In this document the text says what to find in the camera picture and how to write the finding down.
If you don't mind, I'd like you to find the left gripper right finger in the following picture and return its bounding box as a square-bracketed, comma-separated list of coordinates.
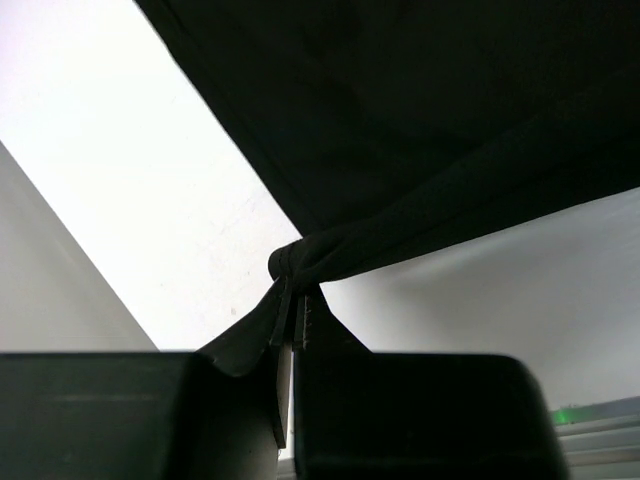
[293, 286, 370, 355]

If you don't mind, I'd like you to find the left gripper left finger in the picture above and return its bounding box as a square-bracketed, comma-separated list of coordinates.
[199, 279, 291, 448]

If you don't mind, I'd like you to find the black t shirt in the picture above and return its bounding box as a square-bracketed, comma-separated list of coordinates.
[140, 1, 639, 291]

